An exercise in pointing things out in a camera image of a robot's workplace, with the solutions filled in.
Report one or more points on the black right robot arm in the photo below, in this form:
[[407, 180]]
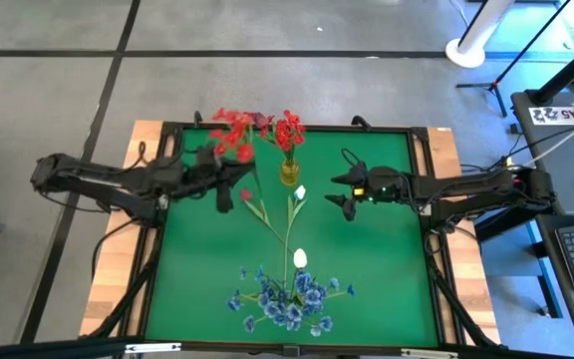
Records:
[[466, 192]]

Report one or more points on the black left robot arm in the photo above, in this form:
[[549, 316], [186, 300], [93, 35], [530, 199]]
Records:
[[92, 179]]

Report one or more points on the black tripod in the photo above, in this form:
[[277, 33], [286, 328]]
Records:
[[493, 86]]

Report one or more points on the yellow glass vase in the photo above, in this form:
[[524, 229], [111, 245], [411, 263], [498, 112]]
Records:
[[290, 173]]

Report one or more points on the dark red tulip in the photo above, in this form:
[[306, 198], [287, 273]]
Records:
[[262, 119]]

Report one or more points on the green table mat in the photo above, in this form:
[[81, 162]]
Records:
[[367, 279]]

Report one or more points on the black table frame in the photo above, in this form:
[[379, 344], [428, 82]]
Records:
[[327, 126]]

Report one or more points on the silver bracket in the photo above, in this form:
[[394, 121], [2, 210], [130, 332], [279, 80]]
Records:
[[429, 354], [152, 347]]

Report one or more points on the blue flower bunch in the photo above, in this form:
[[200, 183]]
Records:
[[292, 311]]

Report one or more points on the green flower stems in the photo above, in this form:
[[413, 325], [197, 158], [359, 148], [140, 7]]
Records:
[[300, 257]]

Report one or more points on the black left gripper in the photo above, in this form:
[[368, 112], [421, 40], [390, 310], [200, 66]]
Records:
[[202, 182]]

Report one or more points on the red carnation bunch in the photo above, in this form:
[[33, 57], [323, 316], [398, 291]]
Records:
[[284, 134]]

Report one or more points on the white power strip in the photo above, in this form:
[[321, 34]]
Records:
[[508, 161]]

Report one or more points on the black camera frame bar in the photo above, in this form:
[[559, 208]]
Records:
[[43, 349]]

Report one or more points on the white pole with round base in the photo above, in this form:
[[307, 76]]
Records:
[[466, 52]]

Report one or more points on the black desk with keyboard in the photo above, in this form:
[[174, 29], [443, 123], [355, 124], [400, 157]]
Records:
[[566, 319]]

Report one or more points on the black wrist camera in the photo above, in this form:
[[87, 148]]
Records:
[[206, 157], [373, 174]]

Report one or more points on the white paper label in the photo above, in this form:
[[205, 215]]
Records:
[[553, 114]]

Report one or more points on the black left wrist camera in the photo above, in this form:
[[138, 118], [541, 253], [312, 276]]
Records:
[[206, 157]]

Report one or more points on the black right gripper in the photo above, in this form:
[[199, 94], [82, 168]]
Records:
[[391, 192]]

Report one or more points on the black diagonal strut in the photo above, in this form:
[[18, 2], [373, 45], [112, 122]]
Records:
[[459, 309], [127, 294]]

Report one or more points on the black desk with label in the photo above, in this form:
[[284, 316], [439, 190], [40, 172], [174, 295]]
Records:
[[551, 164]]

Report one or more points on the black slanted pole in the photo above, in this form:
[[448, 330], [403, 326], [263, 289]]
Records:
[[566, 70]]

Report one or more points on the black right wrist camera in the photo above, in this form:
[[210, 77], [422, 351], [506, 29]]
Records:
[[373, 174]]

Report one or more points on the red broad-petal blossom spray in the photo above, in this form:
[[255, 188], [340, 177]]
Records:
[[237, 132]]

